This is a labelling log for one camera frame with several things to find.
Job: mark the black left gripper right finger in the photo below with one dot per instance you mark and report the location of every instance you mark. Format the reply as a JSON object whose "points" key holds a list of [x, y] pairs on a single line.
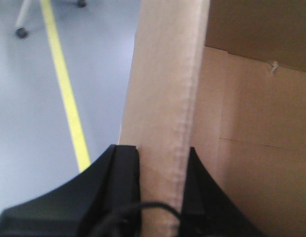
{"points": [[208, 209]]}

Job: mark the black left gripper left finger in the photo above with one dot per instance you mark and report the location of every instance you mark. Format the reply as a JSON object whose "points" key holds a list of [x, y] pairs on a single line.
{"points": [[73, 209]]}

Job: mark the brown EcoFlow cardboard box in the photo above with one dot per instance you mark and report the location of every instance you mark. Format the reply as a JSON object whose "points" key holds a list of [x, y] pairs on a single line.
{"points": [[227, 77]]}

